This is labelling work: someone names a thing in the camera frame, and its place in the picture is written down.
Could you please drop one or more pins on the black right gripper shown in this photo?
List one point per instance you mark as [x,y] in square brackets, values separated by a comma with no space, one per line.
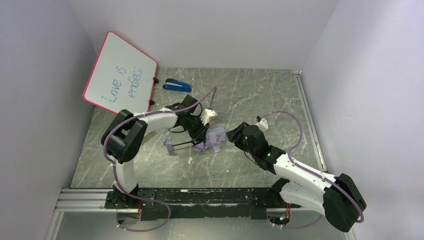
[236,135]

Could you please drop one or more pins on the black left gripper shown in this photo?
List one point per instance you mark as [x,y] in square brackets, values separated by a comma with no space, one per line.
[197,131]

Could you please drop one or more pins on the black and lavender umbrella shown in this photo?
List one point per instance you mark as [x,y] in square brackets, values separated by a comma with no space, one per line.
[213,138]

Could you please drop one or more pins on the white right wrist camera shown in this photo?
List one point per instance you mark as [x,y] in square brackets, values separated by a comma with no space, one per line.
[261,123]

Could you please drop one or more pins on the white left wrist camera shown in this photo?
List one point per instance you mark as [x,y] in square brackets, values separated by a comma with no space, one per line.
[206,115]

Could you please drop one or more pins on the blue stapler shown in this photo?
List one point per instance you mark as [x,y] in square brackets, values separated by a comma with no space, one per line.
[171,84]

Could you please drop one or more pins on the pink framed whiteboard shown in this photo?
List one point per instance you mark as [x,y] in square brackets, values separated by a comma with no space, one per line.
[121,78]

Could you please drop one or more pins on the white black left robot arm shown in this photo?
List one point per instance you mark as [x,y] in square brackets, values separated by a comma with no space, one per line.
[123,138]

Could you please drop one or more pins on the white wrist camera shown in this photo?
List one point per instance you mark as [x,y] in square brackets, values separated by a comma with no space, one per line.
[206,115]
[261,123]

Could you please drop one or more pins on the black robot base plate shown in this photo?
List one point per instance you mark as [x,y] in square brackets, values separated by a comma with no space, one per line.
[197,203]

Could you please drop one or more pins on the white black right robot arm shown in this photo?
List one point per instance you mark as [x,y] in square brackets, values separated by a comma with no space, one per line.
[337,198]

